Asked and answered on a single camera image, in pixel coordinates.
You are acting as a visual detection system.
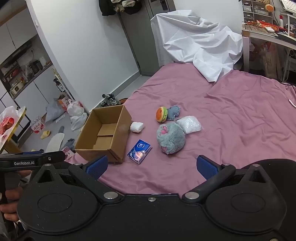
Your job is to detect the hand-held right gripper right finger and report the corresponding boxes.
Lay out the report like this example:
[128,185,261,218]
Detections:
[182,155,275,204]

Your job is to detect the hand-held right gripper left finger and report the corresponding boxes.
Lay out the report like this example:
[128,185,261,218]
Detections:
[31,155,124,204]

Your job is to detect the brown cardboard box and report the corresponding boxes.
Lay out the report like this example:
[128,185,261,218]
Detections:
[74,105,132,164]

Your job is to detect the blue tissue pack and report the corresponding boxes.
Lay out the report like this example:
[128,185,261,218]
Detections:
[127,139,152,165]

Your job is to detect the grey fluffy plush toy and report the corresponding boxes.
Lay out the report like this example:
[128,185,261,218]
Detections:
[156,122,187,155]

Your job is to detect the clear bag of white filling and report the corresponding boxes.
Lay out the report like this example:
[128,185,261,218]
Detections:
[177,115,204,135]

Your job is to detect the white soft wad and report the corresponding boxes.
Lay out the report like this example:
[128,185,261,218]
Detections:
[130,121,146,133]

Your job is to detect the burger plush toy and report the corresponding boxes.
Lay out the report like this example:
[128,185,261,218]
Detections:
[156,106,169,123]

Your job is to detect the person's left hand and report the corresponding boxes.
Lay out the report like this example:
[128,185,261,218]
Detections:
[0,170,32,223]

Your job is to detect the white insole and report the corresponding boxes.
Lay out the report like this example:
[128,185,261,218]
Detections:
[46,133,66,151]

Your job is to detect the grey floor cloth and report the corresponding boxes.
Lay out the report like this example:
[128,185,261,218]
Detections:
[63,138,76,149]

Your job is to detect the red and white carton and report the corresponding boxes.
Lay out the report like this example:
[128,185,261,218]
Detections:
[30,117,46,134]

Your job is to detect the red printed plastic bag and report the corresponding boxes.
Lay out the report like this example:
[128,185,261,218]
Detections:
[0,106,23,143]

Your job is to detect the yellow round table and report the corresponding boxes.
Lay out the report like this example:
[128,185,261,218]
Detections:
[0,106,32,154]

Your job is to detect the white plastic bag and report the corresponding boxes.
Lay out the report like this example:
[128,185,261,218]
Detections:
[67,100,85,116]
[70,113,88,131]

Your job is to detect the grey plastic bag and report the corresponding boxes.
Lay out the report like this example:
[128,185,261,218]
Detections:
[45,98,66,122]

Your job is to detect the orange cardboard box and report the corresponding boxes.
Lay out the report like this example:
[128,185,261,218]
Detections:
[56,94,69,111]

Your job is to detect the pink bed sheet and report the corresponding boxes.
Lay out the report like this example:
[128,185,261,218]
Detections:
[62,62,296,195]

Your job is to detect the blue denim stitched plush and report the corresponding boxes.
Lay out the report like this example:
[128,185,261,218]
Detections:
[166,105,182,121]

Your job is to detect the beige small appliance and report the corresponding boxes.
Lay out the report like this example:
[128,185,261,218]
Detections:
[9,82,23,96]

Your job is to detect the beige tote bag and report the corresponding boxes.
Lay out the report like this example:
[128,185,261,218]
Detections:
[262,42,284,80]

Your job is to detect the white crumpled sheet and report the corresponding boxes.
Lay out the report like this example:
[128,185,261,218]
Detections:
[150,10,243,83]

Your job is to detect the grey door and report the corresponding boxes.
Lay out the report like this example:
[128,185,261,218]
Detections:
[119,0,179,77]

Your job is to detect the white desk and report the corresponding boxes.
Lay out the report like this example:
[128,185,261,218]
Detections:
[241,13,296,82]

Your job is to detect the red paper decorations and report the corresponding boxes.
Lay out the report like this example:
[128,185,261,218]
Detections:
[245,19,282,32]

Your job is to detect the black hanging garment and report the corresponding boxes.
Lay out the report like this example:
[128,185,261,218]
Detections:
[98,0,142,16]

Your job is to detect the beige hanging cloth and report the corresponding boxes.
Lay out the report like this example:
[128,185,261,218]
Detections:
[110,0,134,13]

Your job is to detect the grey drawer organizer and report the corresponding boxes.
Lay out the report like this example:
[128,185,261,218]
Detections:
[241,0,275,24]

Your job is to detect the white keyboard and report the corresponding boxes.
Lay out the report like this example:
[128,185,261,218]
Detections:
[280,0,296,12]

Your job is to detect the white wall cabinet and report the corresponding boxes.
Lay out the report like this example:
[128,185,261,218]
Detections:
[0,17,70,149]

